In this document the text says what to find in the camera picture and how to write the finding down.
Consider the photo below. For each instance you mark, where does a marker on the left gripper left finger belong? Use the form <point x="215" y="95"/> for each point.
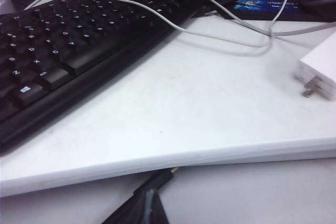
<point x="131" y="208"/>

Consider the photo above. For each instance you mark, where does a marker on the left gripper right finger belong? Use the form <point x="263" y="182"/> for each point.
<point x="158" y="211"/>

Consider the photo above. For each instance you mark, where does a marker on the white charger block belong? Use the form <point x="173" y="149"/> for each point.
<point x="320" y="64"/>

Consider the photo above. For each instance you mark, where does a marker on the thick white board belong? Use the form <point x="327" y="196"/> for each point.
<point x="262" y="195"/>

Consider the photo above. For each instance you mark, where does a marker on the black keyboard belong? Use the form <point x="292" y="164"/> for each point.
<point x="78" y="51"/>

